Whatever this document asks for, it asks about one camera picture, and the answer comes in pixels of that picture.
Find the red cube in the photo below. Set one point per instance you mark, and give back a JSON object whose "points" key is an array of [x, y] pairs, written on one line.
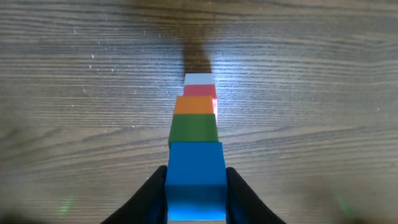
{"points": [[199, 90]]}

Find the green cube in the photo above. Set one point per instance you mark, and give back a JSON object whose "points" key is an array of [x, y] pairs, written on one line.
{"points": [[193, 127]]}

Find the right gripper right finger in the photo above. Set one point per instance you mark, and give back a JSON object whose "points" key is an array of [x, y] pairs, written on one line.
{"points": [[242, 205]]}

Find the white cube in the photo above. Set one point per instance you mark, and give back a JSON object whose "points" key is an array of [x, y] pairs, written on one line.
{"points": [[199, 79]]}

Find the blue cube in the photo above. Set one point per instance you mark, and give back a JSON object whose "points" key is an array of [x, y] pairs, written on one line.
{"points": [[196, 174]]}

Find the orange cube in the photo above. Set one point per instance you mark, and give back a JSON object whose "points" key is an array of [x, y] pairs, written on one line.
{"points": [[193, 105]]}

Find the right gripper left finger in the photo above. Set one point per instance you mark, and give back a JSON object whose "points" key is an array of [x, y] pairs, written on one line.
{"points": [[149, 202]]}

